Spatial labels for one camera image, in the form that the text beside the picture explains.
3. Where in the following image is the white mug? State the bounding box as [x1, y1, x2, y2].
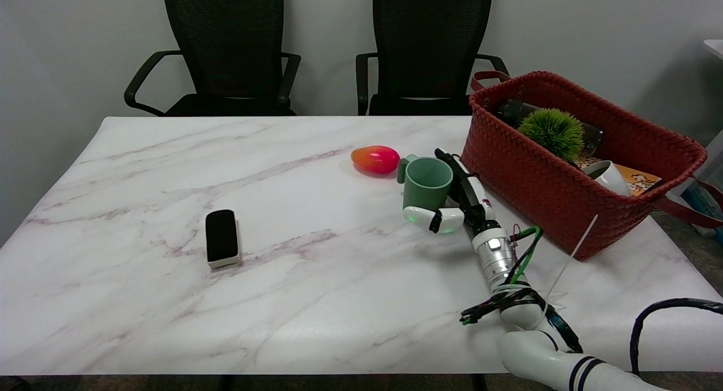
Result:
[583, 160, 632, 197]

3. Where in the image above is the black whiteboard eraser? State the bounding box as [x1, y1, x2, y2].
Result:
[205, 209, 241, 268]

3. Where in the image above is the red orange mango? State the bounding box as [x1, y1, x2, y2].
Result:
[351, 145, 400, 175]

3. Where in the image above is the black mesh office chair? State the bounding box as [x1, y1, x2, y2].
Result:
[356, 0, 510, 116]
[124, 0, 302, 117]

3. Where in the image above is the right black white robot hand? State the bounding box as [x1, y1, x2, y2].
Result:
[403, 148, 502, 237]

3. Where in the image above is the orange printed booklet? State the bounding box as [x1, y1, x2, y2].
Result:
[574, 157, 662, 197]

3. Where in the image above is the green mug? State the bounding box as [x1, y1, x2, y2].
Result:
[397, 154, 454, 212]

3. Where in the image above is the green spiky plant ball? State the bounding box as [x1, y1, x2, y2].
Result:
[518, 108, 586, 163]

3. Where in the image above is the red woven basket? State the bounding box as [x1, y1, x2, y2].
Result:
[460, 70, 723, 261]

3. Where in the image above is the white zip tie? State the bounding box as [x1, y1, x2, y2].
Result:
[534, 214, 599, 314]

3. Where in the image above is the blue white floor item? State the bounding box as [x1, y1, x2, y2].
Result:
[667, 179, 723, 242]

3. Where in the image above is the black green cable bundle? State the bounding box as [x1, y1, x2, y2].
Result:
[459, 225, 584, 354]

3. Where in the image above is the thick black sleeved cable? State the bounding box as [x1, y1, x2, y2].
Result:
[629, 298, 723, 376]

